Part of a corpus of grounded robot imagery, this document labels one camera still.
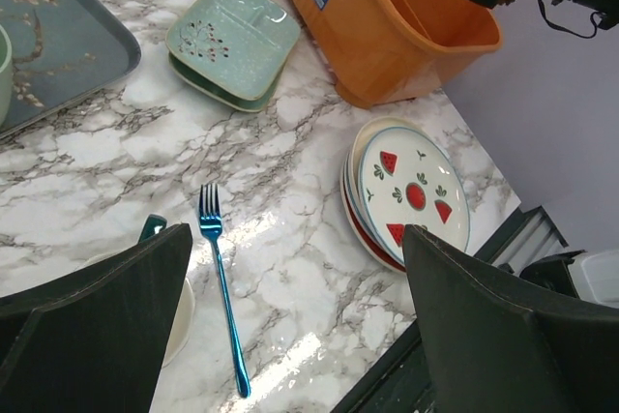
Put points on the grey mug white inside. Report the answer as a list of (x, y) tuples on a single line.
[(179, 306)]

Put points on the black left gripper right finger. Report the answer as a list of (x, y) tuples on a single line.
[(497, 343)]

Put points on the floral teal serving tray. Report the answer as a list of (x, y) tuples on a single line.
[(64, 51)]

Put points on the lower teal rectangular dish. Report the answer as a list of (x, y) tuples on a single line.
[(211, 90)]

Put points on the upper teal rectangular dish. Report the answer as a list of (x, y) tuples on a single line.
[(239, 45)]

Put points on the teal rectangular dish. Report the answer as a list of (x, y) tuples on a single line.
[(239, 45), (211, 90)]

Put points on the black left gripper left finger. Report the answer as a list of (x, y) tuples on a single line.
[(44, 368)]

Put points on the watermelon pattern white plate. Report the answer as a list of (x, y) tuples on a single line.
[(404, 178)]

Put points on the green plastic cup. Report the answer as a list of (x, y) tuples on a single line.
[(6, 74)]

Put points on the orange plastic bin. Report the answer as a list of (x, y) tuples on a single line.
[(383, 51)]

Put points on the blue metal fork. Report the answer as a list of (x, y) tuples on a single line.
[(211, 228)]

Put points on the aluminium table frame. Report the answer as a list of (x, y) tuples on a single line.
[(522, 239)]

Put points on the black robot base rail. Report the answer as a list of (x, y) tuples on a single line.
[(400, 380)]

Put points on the blue rimmed bottom plate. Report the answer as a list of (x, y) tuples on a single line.
[(366, 241)]

